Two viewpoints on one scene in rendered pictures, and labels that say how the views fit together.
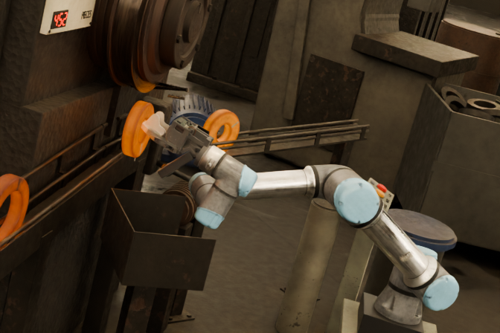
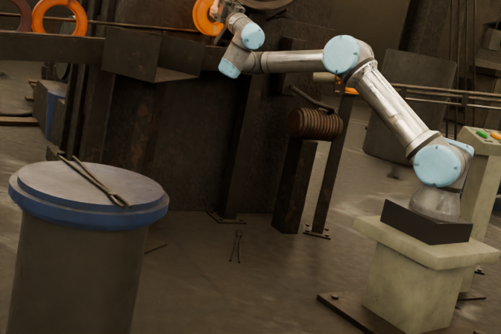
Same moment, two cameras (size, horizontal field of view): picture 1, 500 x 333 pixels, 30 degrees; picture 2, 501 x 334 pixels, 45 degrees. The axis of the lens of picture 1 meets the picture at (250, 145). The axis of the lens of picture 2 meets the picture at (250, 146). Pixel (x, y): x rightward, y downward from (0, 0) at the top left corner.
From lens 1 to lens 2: 2.03 m
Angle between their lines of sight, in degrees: 47
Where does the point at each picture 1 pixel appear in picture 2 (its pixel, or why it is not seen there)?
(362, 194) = (341, 44)
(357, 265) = (467, 206)
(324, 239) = not seen: hidden behind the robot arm
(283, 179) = (309, 53)
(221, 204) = (230, 53)
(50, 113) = not seen: outside the picture
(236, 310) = not seen: hidden behind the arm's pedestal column
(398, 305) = (420, 195)
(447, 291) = (438, 161)
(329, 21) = not seen: outside the picture
